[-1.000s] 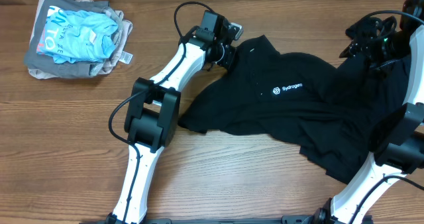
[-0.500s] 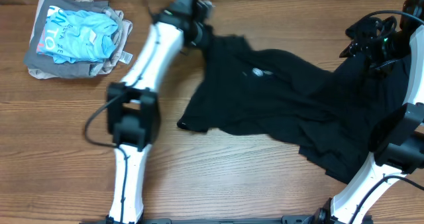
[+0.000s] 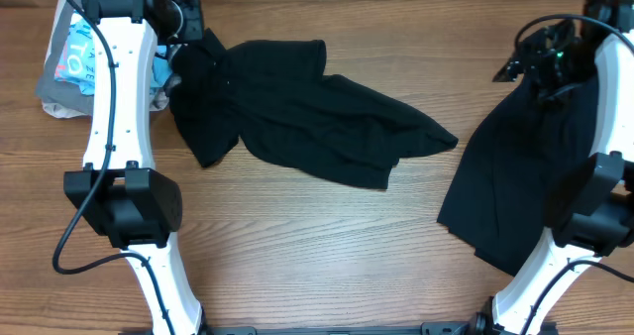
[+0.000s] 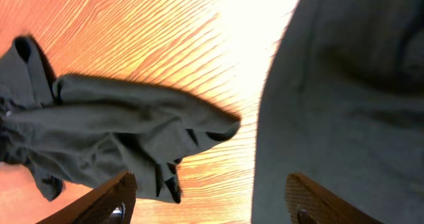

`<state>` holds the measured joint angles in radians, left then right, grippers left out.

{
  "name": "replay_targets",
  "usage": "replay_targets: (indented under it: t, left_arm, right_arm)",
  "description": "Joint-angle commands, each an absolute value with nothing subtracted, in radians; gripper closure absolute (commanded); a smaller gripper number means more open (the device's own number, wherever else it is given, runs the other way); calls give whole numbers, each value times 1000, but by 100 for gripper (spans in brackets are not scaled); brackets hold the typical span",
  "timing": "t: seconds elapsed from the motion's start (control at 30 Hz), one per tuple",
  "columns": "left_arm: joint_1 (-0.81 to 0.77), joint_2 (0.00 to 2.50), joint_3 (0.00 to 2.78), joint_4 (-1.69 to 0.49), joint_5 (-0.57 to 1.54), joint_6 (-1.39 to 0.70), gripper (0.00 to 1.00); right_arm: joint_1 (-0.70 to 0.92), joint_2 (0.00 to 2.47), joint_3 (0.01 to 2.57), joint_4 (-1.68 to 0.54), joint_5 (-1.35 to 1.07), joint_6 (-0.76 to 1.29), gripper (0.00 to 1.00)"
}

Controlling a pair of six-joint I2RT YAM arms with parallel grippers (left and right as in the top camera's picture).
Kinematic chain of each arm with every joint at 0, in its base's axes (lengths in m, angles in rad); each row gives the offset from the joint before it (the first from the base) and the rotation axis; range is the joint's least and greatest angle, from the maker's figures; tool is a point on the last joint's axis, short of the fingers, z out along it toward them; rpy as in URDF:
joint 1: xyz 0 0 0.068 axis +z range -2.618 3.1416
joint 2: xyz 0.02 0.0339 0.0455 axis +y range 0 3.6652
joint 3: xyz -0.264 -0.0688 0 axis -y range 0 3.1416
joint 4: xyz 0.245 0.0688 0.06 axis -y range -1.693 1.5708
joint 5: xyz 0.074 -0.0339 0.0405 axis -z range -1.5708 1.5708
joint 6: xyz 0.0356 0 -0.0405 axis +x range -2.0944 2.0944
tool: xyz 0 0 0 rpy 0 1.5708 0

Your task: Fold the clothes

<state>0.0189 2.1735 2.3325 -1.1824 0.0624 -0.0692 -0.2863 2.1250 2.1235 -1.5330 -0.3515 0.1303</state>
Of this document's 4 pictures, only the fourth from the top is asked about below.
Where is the black t-shirt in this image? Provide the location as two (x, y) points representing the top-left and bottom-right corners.
(1, 36), (240, 203)

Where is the dark navy garment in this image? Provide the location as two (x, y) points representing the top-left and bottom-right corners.
(251, 0), (423, 223)

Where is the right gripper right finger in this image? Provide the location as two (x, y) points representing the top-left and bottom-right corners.
(284, 173), (382, 224)

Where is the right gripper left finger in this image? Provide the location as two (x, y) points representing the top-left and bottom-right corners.
(38, 172), (137, 224)

